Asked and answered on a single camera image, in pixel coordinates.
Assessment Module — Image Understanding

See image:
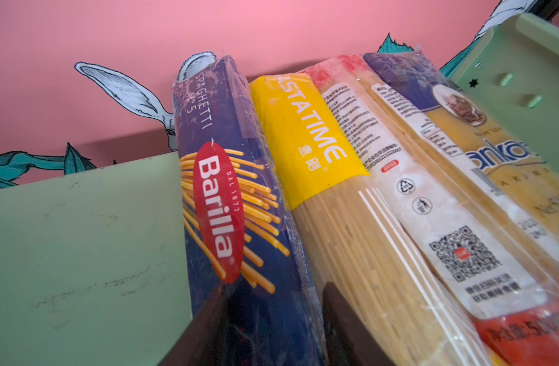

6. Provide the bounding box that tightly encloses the Ankara spaghetti bag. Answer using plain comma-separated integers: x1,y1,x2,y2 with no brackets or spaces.
363,51,559,262

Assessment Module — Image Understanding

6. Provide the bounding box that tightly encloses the yellow Pastatime spaghetti bag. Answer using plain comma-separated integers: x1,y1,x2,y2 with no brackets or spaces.
251,73,491,365

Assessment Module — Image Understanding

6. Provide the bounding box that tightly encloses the green metal shelf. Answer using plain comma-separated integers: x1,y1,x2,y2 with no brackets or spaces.
0,12,559,366

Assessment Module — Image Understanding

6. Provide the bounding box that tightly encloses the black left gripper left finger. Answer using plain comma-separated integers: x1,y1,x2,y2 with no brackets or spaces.
158,285,228,366

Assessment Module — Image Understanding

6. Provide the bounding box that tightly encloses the blue Barilla spaghetti bag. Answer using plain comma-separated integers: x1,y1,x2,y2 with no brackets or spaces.
173,52,325,365

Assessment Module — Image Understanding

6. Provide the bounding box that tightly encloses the red spaghetti bag white label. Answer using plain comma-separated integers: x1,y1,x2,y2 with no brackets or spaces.
306,55,559,365

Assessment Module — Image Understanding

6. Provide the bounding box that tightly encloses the black enclosure frame post right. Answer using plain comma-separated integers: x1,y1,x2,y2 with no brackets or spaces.
528,0,559,21

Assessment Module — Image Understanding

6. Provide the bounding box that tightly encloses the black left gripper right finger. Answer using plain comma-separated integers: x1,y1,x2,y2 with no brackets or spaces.
322,282,395,366

